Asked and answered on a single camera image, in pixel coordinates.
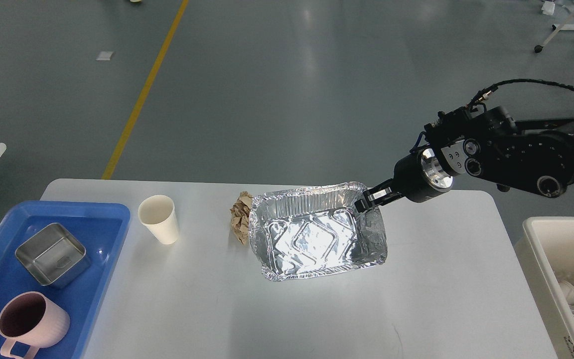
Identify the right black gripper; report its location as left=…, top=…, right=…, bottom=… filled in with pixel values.
left=354, top=148, right=454, bottom=213

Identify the aluminium foil tray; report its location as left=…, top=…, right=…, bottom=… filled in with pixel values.
left=248, top=181, right=388, bottom=282

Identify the brown paper ball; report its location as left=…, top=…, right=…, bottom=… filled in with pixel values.
left=230, top=191, right=253, bottom=245

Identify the white paper cup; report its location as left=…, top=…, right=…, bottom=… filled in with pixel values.
left=137, top=194, right=180, bottom=245

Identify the square stainless steel container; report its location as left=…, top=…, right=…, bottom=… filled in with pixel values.
left=14, top=222, right=91, bottom=289

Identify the pink ribbed mug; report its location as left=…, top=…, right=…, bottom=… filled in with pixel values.
left=0, top=291, right=70, bottom=359

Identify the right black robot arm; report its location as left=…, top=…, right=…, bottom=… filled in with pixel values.
left=354, top=79, right=574, bottom=213

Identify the white plastic bin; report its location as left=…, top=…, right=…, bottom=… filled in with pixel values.
left=513, top=217, right=574, bottom=359

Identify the blue plastic tray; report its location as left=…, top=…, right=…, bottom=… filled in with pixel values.
left=0, top=200, right=131, bottom=359

